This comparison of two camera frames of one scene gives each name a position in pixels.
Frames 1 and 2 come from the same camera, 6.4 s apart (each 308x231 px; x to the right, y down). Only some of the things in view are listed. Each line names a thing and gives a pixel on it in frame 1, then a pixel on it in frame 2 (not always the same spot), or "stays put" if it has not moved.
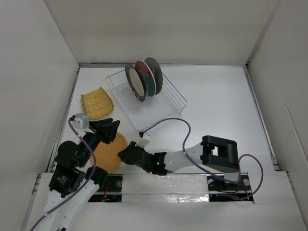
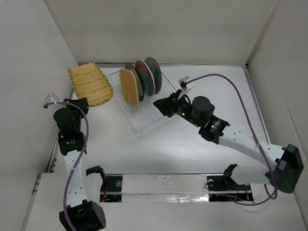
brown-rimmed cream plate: (136, 82) stays put
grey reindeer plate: (157, 72) stays put
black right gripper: (124, 153) to (167, 106)
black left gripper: (105, 129) to (82, 102)
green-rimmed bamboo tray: (97, 104) to (90, 83)
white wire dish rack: (167, 103) stays put
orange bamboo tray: (106, 154) to (129, 87)
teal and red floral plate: (148, 77) stays put
